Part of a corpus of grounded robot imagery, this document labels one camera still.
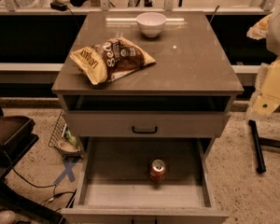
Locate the orange soda can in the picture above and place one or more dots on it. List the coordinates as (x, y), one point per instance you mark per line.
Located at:
(157, 170)

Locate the open lower drawer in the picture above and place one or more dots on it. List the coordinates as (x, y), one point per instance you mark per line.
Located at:
(115, 186)

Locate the black metal stand base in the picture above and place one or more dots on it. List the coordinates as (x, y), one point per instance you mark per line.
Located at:
(258, 143)

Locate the black cart with tray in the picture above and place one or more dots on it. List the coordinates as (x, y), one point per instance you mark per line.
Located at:
(16, 138)

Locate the black power adapter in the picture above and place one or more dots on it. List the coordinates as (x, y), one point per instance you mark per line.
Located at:
(58, 6)

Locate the yellow brown chip bag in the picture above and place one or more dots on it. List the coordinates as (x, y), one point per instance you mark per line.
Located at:
(114, 59)

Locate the grey drawer cabinet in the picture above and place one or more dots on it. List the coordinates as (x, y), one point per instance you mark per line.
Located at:
(191, 74)

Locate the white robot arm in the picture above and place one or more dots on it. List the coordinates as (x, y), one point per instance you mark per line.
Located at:
(266, 97)

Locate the white shoe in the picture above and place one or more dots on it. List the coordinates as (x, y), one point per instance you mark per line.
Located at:
(7, 217)

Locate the white ceramic bowl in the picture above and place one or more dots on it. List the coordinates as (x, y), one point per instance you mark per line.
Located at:
(151, 23)

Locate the wire basket with items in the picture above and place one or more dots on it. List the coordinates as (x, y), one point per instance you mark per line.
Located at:
(63, 141)

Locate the closed drawer with black handle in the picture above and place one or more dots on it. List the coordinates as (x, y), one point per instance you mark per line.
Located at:
(139, 124)

